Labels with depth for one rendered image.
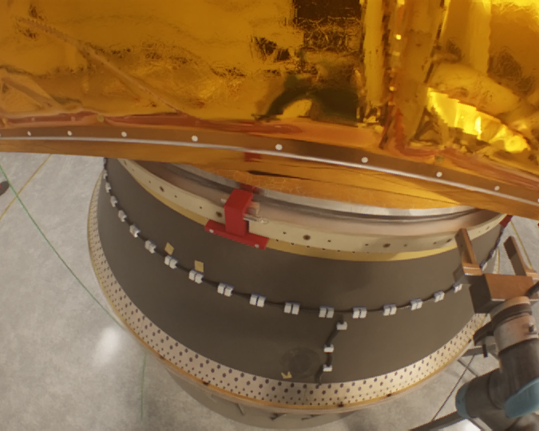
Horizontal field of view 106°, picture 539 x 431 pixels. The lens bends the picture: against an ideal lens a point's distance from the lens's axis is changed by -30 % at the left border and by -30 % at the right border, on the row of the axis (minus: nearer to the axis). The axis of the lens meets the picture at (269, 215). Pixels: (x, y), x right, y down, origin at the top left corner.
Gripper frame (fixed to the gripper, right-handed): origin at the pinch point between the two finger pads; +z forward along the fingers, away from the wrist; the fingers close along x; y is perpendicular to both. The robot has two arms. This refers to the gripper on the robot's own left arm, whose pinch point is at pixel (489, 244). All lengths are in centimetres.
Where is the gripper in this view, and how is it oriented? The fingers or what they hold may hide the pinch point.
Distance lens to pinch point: 60.4
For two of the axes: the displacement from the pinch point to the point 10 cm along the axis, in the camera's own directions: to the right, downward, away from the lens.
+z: 1.3, -7.3, 6.7
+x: -9.9, -1.4, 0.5
